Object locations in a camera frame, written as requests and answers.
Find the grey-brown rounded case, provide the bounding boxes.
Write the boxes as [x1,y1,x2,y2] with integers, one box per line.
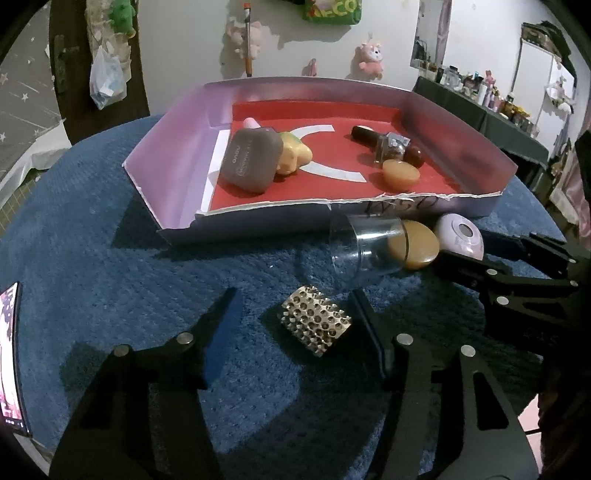
[218,127,284,195]

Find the lilac cardboard box red bottom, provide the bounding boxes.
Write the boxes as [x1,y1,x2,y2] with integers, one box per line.
[122,76,517,248]

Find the clear plastic bag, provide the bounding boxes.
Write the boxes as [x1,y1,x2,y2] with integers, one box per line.
[89,46,128,110]

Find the green and yellow toy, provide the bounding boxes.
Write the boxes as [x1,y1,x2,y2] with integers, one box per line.
[276,130,314,177]

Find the wall mirror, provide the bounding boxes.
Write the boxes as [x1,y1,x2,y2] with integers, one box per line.
[411,0,452,71]

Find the green plush toy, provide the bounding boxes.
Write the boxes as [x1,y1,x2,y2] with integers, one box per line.
[108,0,138,38]

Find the hanging cloth organizer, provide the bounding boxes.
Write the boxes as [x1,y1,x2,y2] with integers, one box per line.
[85,0,139,52]

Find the pink plush pig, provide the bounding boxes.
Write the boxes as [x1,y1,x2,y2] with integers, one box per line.
[225,21,263,59]

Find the table with dark green cloth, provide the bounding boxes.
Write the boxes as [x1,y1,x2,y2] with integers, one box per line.
[412,76,551,163]

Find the dark brown door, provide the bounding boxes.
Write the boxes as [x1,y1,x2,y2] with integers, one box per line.
[48,0,151,145]

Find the white round compact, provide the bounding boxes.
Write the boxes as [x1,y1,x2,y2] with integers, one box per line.
[434,213,485,262]

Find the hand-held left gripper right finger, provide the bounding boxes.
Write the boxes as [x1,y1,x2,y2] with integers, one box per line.
[348,288,541,480]

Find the green tote bag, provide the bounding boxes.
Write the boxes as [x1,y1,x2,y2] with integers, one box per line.
[302,0,363,25]

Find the white sheet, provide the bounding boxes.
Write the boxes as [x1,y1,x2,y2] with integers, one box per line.
[0,115,71,209]

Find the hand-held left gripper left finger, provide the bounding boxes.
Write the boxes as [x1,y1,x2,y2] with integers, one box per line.
[48,287,243,480]

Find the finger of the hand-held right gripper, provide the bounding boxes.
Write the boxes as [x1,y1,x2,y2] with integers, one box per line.
[433,255,579,357]
[480,232,579,265]

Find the black perfume bottle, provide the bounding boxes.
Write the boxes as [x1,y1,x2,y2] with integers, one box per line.
[351,124,411,164]

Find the row of small bottles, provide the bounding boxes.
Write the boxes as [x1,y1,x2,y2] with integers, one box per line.
[418,62,542,138]

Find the smartphone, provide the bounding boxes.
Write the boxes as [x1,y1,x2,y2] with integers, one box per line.
[0,281,34,437]

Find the hanging pen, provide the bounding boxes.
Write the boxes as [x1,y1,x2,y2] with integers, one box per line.
[242,2,255,77]

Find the door handle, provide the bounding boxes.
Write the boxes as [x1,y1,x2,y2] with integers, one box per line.
[52,34,80,89]

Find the clear glass cup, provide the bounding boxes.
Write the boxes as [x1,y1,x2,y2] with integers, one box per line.
[329,213,408,281]

